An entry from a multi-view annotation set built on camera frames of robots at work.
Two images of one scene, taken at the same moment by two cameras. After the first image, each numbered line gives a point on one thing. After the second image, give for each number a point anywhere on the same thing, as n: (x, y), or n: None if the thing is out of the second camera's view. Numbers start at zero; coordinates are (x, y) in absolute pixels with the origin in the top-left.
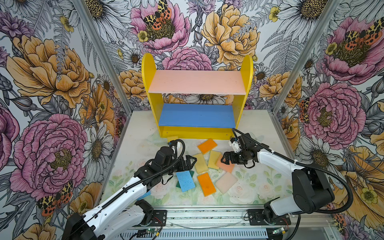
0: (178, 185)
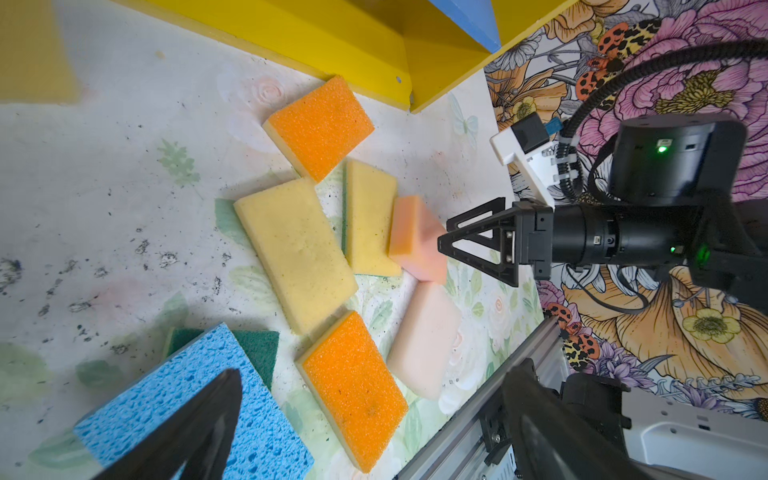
0: (260, 345)
